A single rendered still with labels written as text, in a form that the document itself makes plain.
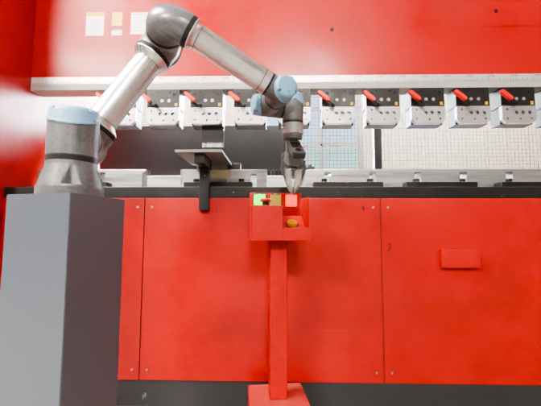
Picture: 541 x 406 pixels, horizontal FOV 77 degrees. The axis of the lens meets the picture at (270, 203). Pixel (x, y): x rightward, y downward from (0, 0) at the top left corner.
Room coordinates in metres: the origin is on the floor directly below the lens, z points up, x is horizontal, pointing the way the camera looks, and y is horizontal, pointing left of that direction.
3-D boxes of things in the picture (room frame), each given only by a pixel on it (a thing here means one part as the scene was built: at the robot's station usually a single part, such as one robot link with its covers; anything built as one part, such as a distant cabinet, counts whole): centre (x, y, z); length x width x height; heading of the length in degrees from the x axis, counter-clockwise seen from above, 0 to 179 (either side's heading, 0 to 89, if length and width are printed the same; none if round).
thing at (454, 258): (1.36, -0.75, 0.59); 0.15 x 0.02 x 0.07; 89
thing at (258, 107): (1.15, 0.01, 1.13); 0.11 x 0.11 x 0.08; 21
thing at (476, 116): (1.51, -0.91, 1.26); 0.15 x 0.09 x 0.17; 89
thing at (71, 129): (0.85, 0.50, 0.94); 0.13 x 0.12 x 0.14; 21
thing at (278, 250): (1.23, -0.03, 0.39); 0.06 x 0.06 x 0.54; 6
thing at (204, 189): (1.36, 0.27, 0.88); 0.14 x 0.04 x 0.22; 179
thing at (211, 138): (1.54, 0.27, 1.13); 0.10 x 0.02 x 0.10; 89
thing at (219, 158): (1.39, 0.27, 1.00); 0.26 x 0.18 x 0.01; 179
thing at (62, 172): (0.84, 0.50, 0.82); 0.15 x 0.15 x 0.10
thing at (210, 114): (1.54, 0.29, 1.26); 0.15 x 0.09 x 0.17; 89
